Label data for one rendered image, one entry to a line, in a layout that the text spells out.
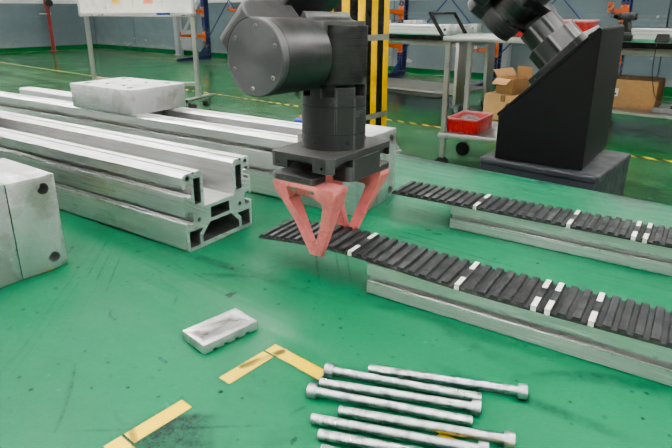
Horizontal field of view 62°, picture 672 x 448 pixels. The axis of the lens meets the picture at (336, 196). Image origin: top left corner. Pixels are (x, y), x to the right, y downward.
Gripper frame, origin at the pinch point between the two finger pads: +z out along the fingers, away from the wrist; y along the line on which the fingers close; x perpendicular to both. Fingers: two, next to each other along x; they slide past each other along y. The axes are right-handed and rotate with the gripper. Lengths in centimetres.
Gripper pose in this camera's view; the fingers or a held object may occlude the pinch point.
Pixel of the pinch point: (332, 238)
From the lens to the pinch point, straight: 53.5
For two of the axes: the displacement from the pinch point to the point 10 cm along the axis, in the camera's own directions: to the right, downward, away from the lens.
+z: -0.1, 9.5, 3.0
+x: 8.3, 1.8, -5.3
